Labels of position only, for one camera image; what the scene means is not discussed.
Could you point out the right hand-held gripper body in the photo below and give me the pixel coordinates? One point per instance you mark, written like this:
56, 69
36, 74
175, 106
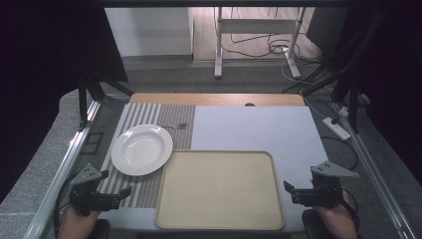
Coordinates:
323, 196

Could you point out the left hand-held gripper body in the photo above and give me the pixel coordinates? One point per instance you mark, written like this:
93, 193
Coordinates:
87, 175

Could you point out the person's right hand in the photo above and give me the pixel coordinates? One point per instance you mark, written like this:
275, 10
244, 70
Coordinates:
340, 224

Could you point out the person's left hand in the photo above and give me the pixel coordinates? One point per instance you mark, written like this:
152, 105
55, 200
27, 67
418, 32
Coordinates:
74, 225

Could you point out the black armrest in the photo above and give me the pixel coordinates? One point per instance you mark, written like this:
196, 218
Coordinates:
99, 229
312, 225

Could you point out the white round plate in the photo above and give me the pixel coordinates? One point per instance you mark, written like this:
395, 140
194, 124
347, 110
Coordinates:
142, 150

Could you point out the white table board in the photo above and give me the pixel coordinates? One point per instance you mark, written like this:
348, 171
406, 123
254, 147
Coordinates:
258, 129

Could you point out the white power strip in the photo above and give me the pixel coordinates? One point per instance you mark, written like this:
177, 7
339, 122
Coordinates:
336, 128

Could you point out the beige rectangular tray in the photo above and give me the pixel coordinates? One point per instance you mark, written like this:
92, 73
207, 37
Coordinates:
219, 191

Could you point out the black metal stand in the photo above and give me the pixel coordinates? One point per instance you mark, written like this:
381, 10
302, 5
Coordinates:
83, 99
346, 83

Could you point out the metal fork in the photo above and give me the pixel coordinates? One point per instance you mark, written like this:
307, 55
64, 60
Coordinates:
180, 126

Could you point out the striped woven placemat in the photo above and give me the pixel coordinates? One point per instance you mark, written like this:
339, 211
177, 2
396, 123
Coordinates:
177, 116

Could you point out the wooden table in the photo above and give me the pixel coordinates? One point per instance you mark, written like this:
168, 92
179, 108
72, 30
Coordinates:
215, 99

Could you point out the black curtain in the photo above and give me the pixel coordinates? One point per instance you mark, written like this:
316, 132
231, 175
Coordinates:
40, 66
394, 66

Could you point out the white cabinet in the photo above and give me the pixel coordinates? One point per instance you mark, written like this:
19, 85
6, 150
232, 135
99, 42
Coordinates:
149, 31

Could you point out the aluminium frame rail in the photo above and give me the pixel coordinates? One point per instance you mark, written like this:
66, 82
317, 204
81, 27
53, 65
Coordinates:
375, 172
63, 169

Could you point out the black rectangular floor frame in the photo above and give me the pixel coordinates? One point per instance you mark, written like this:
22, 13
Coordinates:
93, 143

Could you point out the white desk frame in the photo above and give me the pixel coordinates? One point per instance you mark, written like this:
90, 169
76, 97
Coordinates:
257, 26

